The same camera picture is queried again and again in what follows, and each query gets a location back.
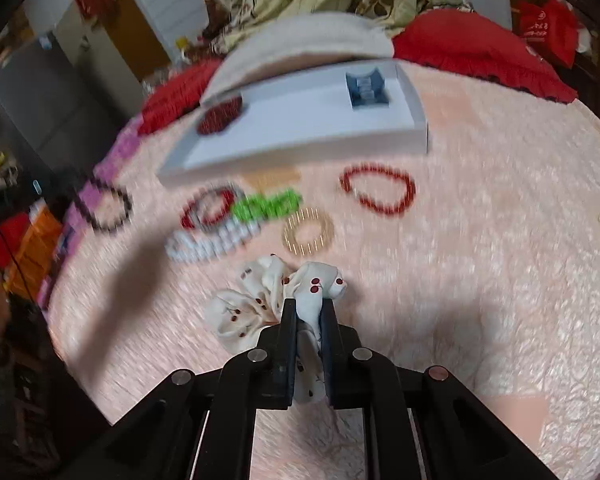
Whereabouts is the white bead bracelet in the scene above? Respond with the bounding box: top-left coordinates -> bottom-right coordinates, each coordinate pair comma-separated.
164,220 -> 261,265

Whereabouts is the dark maroon bead bracelet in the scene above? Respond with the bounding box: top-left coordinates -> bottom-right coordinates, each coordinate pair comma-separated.
74,177 -> 133,233

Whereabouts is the wooden door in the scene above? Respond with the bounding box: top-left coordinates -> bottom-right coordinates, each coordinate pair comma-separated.
100,0 -> 171,81

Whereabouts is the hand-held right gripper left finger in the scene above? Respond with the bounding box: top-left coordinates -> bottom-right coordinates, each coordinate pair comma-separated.
62,298 -> 301,480

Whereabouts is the green bead bracelet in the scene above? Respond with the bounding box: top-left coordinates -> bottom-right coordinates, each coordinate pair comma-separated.
231,189 -> 301,222

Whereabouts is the clear plastic bag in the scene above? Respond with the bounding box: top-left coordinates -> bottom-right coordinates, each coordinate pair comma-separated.
142,67 -> 181,96

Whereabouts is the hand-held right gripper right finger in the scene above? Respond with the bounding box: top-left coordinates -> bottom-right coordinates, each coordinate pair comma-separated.
319,301 -> 561,480

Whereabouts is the grey coil hair tie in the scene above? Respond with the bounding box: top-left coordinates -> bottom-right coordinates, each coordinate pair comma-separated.
192,184 -> 251,233

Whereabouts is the gold coil hair tie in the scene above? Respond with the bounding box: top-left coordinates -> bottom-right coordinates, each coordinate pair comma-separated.
281,206 -> 335,256

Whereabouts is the blue hair claw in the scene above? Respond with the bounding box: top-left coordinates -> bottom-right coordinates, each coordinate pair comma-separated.
344,69 -> 392,111

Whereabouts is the red ruffled pillow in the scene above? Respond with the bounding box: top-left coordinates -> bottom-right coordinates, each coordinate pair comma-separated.
392,8 -> 578,103
137,57 -> 226,136

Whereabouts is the orange plastic basket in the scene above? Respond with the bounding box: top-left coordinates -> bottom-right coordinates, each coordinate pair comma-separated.
2,205 -> 63,291

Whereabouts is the red small bead bracelet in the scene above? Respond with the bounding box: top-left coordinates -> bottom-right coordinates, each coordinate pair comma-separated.
339,162 -> 417,218

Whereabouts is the red shopping bag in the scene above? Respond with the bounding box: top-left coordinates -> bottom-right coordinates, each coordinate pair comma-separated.
517,0 -> 578,68

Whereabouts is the cream pillow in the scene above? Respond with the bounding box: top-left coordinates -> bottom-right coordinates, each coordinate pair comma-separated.
200,10 -> 396,106

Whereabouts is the red polka dot scrunchie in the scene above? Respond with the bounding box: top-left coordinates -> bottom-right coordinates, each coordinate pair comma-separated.
196,95 -> 246,136

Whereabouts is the grey refrigerator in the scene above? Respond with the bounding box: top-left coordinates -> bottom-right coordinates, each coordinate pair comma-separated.
0,35 -> 136,176

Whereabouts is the white cherry print scrunchie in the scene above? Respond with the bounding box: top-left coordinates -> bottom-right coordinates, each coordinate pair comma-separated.
203,255 -> 349,405

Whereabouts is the wooden shelf rack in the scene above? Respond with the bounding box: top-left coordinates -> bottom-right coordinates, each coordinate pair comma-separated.
575,10 -> 600,111

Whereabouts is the red glossy bead bracelet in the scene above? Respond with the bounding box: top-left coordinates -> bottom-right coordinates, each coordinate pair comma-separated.
180,187 -> 238,231

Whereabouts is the white shallow tray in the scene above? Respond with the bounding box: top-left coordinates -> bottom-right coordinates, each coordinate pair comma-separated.
156,57 -> 430,192

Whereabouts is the purple printed bed sheet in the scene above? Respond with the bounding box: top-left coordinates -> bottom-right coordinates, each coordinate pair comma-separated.
35,125 -> 141,311

